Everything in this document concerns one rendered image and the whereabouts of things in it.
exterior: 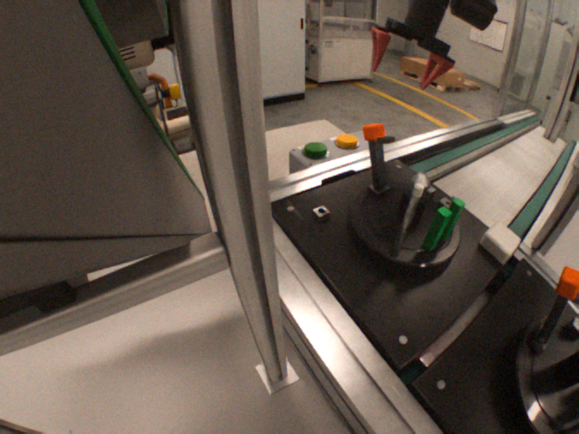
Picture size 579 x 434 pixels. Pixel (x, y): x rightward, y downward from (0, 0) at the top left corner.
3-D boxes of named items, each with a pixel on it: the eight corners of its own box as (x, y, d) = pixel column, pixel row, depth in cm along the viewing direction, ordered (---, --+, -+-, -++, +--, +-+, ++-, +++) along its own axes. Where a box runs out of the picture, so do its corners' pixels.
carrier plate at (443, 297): (270, 217, 35) (269, 204, 34) (395, 168, 44) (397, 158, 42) (393, 375, 20) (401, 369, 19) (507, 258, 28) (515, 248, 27)
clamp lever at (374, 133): (369, 187, 32) (361, 126, 29) (379, 182, 33) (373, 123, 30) (389, 193, 29) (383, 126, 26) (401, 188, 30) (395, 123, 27)
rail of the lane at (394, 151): (231, 245, 44) (217, 194, 36) (483, 141, 75) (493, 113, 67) (244, 269, 40) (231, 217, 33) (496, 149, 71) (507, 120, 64)
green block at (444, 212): (420, 244, 26) (437, 209, 23) (427, 240, 26) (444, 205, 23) (428, 251, 25) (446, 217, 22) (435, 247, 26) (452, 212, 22)
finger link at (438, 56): (438, 100, 39) (460, 54, 32) (402, 85, 38) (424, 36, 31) (425, 86, 43) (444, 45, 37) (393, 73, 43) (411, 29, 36)
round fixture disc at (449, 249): (324, 214, 33) (325, 202, 31) (400, 182, 37) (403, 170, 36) (404, 300, 24) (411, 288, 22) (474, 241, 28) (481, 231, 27)
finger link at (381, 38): (403, 86, 38) (425, 37, 31) (364, 72, 38) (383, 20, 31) (394, 73, 43) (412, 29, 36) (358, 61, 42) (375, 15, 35)
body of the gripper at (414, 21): (447, 56, 33) (464, 18, 27) (393, 31, 32) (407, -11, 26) (433, 46, 37) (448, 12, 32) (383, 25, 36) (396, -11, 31)
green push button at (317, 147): (299, 154, 47) (299, 145, 45) (318, 149, 48) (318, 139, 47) (312, 164, 44) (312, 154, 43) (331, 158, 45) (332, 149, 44)
